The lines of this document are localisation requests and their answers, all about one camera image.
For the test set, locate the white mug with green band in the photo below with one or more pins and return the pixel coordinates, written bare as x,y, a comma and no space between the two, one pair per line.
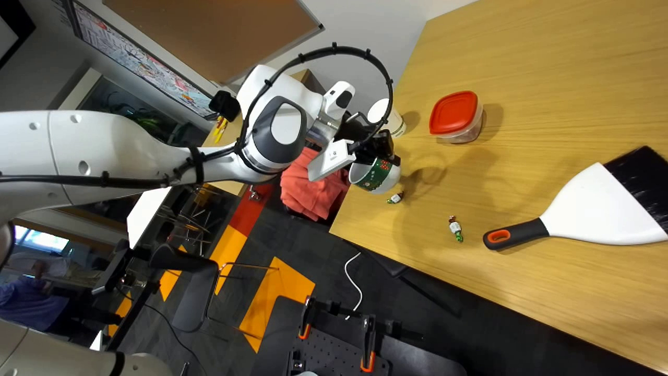
378,177

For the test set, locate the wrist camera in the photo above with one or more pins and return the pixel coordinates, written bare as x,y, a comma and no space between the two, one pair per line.
334,156

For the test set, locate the small wrapped candy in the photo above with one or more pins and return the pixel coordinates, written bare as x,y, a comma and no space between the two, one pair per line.
455,228
395,198

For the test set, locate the framed colourful poster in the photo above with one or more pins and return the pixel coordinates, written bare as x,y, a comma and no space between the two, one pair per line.
141,60

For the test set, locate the cork board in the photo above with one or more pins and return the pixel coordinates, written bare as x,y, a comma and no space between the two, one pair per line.
219,31

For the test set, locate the white cup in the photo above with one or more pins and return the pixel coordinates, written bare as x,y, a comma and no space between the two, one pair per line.
395,122

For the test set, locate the person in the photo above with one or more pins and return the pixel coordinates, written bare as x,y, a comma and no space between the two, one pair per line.
31,303

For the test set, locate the camera on tripod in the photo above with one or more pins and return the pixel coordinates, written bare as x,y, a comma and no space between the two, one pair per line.
122,271

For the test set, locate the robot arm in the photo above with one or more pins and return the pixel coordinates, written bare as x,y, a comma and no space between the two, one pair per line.
104,151

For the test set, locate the black chair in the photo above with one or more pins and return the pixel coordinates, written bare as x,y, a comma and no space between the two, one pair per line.
195,292

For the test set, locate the clear container with red lid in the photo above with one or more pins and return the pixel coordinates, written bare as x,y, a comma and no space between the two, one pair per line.
455,116

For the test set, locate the black and orange clamp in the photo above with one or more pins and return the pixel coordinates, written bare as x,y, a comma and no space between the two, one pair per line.
306,316
368,342

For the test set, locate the red cloth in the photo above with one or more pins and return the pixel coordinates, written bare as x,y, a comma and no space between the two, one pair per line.
308,190

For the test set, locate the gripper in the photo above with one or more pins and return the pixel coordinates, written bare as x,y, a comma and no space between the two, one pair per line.
373,145

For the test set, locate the yellow markers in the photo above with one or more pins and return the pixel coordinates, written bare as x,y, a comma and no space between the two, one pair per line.
220,129

